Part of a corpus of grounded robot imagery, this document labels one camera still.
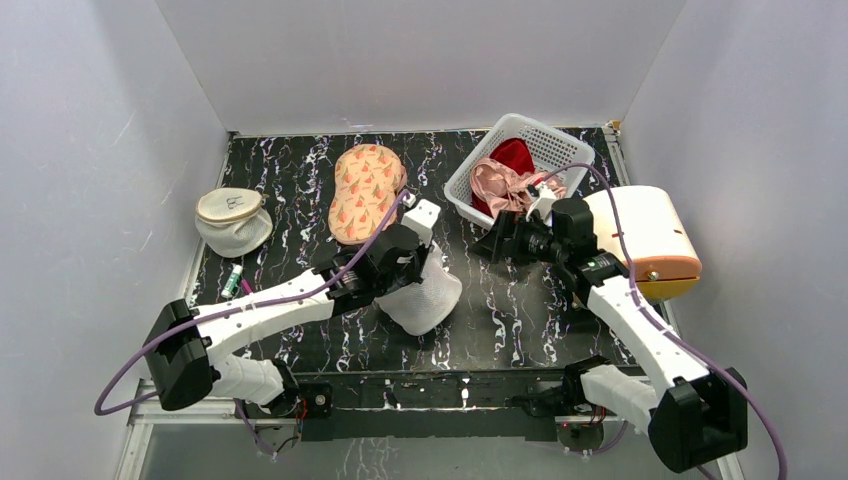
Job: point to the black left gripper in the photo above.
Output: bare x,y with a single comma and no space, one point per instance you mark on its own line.
415,275

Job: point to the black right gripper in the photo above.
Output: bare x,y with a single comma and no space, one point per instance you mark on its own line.
500,241

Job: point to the white mesh laundry bag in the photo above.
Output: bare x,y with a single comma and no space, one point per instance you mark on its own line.
419,307

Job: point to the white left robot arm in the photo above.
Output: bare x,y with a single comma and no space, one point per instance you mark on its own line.
191,352

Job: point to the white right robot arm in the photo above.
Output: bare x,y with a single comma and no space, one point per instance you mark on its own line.
691,413

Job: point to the orange floral bra pad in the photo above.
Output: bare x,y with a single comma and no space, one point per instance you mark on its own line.
368,178

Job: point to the beige-rimmed mesh laundry bag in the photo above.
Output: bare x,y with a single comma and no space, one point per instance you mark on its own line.
233,221

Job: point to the pink satin garment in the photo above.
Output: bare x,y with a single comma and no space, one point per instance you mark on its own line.
496,187

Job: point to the red garment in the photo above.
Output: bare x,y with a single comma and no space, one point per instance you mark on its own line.
514,153

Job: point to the white plastic basket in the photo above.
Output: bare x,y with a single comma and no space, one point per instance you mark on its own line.
552,150

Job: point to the pink and white pen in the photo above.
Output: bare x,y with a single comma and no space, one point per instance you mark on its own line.
247,289

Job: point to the green and white tube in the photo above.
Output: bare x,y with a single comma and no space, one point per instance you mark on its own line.
232,283

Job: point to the white and orange toy washer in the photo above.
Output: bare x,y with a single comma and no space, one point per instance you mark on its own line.
642,220

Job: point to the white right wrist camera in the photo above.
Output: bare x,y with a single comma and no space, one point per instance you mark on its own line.
543,199

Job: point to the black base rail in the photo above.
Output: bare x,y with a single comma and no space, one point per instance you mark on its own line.
525,403

